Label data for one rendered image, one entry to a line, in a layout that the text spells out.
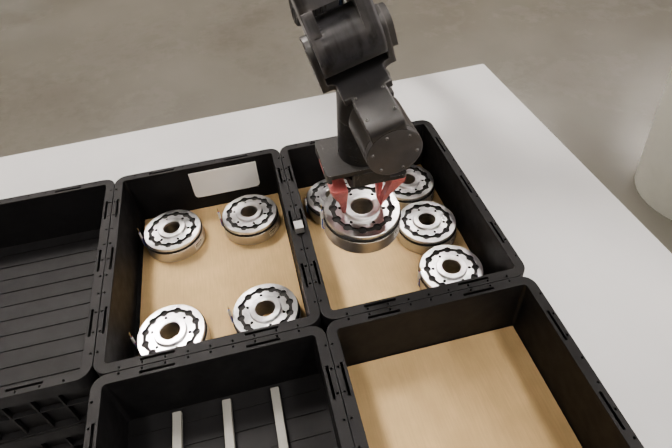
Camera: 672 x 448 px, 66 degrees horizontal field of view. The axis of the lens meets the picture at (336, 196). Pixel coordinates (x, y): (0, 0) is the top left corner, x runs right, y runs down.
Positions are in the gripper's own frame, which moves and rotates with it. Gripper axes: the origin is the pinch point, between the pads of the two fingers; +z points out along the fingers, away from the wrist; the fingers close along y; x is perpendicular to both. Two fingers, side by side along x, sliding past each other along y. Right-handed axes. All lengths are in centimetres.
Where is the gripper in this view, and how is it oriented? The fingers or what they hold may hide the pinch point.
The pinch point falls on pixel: (361, 201)
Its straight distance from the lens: 68.2
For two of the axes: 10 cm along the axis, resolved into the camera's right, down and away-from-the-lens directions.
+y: 9.7, -2.1, 1.6
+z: 0.3, 6.8, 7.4
